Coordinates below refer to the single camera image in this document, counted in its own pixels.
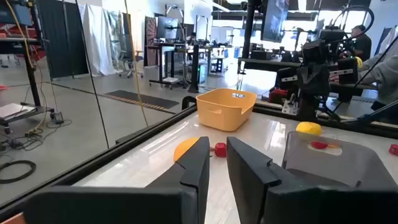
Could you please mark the yellow lemon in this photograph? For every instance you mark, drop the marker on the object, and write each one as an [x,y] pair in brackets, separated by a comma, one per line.
[309,128]

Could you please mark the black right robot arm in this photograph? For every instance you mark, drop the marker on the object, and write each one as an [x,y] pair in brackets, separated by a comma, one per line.
[314,51]

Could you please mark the patterned hanging sheet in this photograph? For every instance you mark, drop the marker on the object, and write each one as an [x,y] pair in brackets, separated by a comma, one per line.
[113,34]

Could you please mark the black striped-edge floor mat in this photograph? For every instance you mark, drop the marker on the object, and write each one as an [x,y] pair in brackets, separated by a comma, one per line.
[140,99]

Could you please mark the red bell pepper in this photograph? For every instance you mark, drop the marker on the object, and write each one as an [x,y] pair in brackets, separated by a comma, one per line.
[220,150]
[318,145]
[394,150]

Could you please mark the black curtain panel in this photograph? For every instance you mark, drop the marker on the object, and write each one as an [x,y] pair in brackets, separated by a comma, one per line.
[62,40]

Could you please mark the grey translucent plastic basket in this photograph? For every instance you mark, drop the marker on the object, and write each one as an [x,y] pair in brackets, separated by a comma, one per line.
[357,161]

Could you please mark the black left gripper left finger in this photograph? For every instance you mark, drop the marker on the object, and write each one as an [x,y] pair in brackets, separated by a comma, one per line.
[186,193]

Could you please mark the small orange carrot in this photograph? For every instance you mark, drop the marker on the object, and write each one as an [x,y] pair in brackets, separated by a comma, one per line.
[333,146]

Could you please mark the person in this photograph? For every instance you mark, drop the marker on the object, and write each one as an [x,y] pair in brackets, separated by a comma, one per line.
[382,74]
[362,43]

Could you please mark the black equipment cart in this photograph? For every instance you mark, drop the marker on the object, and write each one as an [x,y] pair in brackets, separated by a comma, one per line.
[33,84]

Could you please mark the orange fruit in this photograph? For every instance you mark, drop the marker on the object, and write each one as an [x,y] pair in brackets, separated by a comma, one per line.
[183,147]

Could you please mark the black desk stand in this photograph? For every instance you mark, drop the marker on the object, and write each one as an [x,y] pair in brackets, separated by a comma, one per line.
[164,62]

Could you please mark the black vertical post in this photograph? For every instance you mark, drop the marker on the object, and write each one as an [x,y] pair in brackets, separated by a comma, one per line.
[194,68]
[250,28]

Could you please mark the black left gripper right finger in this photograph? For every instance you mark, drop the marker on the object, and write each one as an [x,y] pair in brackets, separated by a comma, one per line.
[248,174]

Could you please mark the yellow plastic basket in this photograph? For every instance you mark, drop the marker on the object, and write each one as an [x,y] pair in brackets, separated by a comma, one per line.
[224,112]

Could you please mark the black hanging monitor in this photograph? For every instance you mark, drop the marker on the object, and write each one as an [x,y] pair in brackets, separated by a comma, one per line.
[275,18]

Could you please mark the red box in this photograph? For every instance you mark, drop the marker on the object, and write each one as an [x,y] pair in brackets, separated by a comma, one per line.
[277,95]

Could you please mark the white hanging sheet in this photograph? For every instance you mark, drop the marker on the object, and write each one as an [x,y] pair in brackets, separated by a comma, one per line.
[96,40]

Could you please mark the office chair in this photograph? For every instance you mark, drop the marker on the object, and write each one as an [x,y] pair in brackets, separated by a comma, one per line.
[132,62]

